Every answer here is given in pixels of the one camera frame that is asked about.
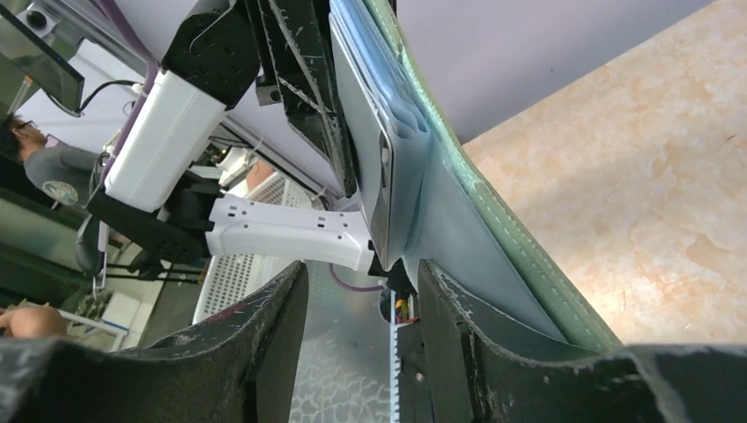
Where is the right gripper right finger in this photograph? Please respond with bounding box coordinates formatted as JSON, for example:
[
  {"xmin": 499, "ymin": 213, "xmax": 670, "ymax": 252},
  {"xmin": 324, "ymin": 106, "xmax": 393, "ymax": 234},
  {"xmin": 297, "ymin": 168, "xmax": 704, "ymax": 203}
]
[{"xmin": 418, "ymin": 260, "xmax": 746, "ymax": 422}]

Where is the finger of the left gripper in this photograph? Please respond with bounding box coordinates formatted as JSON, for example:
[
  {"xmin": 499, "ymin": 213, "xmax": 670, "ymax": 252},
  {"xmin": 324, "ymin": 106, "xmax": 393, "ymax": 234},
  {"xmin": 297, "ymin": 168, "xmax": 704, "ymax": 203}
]
[{"xmin": 257, "ymin": 0, "xmax": 358, "ymax": 197}]

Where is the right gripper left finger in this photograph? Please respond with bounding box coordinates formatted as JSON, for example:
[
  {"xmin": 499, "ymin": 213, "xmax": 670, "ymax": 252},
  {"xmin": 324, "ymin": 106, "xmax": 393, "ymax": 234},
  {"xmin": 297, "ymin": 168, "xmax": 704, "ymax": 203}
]
[{"xmin": 1, "ymin": 262, "xmax": 308, "ymax": 422}]

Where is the sage green card holder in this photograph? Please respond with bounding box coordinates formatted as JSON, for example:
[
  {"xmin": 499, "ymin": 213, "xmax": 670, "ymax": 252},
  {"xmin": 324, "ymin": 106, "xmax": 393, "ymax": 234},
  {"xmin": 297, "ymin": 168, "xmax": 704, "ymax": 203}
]
[{"xmin": 329, "ymin": 1, "xmax": 620, "ymax": 352}]

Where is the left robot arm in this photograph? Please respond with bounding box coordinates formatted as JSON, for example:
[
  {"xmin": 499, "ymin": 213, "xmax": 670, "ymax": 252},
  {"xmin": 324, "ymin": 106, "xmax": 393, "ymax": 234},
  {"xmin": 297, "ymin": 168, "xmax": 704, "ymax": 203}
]
[{"xmin": 88, "ymin": 1, "xmax": 376, "ymax": 271}]

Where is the person in grey shirt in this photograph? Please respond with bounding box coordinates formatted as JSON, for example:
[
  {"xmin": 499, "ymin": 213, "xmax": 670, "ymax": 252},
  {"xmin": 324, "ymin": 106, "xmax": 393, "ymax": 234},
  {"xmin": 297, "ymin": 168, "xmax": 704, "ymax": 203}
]
[{"xmin": 1, "ymin": 114, "xmax": 100, "ymax": 210}]

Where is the black monitor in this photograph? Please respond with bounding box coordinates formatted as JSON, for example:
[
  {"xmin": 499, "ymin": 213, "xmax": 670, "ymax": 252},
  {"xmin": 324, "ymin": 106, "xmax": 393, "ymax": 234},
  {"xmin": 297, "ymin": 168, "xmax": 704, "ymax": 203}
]
[{"xmin": 1, "ymin": 5, "xmax": 85, "ymax": 117}]

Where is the white cable duct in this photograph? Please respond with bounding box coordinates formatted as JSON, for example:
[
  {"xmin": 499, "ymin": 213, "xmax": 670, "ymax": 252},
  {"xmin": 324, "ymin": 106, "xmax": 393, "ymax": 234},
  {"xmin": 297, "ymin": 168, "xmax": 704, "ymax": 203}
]
[{"xmin": 389, "ymin": 292, "xmax": 401, "ymax": 423}]

